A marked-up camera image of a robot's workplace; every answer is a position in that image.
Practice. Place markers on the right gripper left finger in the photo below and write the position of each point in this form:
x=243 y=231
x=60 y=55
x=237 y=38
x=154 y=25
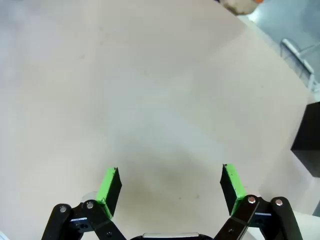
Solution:
x=110 y=195

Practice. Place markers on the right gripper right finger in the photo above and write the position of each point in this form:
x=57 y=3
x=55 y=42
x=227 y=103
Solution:
x=232 y=190

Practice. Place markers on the black open-top box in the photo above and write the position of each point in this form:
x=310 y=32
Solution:
x=310 y=135

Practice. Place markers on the white table with metal legs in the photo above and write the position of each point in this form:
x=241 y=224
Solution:
x=298 y=56

